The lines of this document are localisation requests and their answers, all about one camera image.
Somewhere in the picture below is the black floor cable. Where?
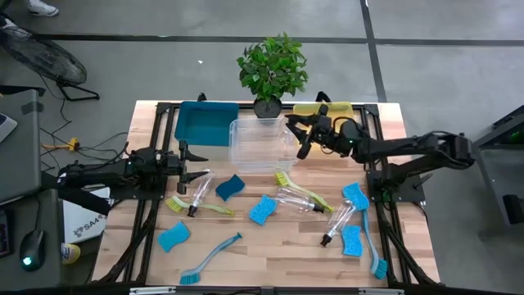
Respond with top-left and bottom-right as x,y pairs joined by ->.
38,75 -> 132,173

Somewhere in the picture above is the blue toothbrush handle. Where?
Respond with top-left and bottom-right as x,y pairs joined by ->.
178,232 -> 243,286

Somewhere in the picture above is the black floor fan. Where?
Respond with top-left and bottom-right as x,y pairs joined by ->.
0,26 -> 101,102

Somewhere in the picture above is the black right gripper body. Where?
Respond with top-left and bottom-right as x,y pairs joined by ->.
309,116 -> 348,157

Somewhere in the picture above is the yellow round object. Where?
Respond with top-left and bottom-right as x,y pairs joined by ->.
61,243 -> 82,266

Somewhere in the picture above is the light blue sponge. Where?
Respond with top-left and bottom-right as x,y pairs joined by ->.
341,181 -> 371,212
156,220 -> 192,254
248,194 -> 279,227
341,224 -> 364,258

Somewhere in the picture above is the yellow plastic bin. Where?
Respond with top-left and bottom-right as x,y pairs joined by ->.
292,101 -> 355,134

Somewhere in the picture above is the black panel with white stripes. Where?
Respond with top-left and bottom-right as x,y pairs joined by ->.
92,92 -> 441,288

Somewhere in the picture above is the grey desk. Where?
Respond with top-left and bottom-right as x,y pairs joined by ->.
0,88 -> 66,290

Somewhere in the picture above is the potted green plant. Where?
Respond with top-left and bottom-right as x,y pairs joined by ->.
236,31 -> 309,120

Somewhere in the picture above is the white cardboard box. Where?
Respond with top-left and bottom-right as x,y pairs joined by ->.
61,186 -> 111,245

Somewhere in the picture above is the black keyboard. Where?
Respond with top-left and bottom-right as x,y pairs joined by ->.
0,208 -> 13,259

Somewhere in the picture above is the person's shoe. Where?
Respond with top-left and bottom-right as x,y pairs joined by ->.
0,14 -> 34,42
26,0 -> 61,18

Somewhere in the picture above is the black metal strut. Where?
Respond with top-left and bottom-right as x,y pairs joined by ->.
56,186 -> 112,217

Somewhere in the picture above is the blue dish brush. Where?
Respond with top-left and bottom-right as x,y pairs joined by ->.
360,206 -> 389,281

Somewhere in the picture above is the dark blue sponge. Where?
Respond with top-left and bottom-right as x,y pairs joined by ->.
215,173 -> 246,202

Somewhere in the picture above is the clear plastic bin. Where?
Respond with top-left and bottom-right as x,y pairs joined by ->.
228,117 -> 300,175

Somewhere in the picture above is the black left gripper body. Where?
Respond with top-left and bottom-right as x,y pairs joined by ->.
153,147 -> 182,182

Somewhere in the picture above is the teal plastic bin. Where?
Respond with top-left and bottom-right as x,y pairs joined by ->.
174,101 -> 240,148

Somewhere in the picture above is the yellow power plug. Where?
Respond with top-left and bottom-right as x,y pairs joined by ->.
40,137 -> 81,152

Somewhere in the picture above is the grey metal cart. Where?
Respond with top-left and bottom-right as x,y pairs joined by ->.
449,104 -> 524,238

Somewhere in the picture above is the grey laptop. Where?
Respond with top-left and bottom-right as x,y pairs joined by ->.
0,112 -> 19,144

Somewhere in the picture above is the black computer mouse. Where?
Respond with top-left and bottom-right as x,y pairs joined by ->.
19,229 -> 47,273

